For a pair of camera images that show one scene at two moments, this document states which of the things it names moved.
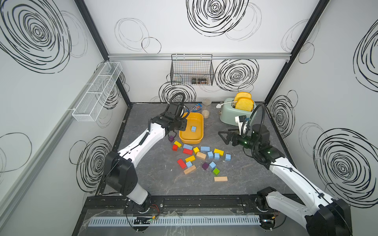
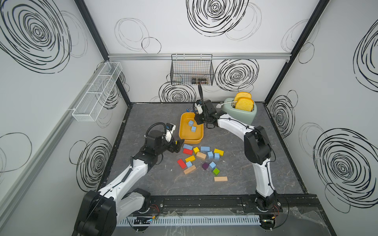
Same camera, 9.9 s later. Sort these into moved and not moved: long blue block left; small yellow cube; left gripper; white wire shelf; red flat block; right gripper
Moved: right gripper; left gripper
Not moved: small yellow cube; long blue block left; red flat block; white wire shelf
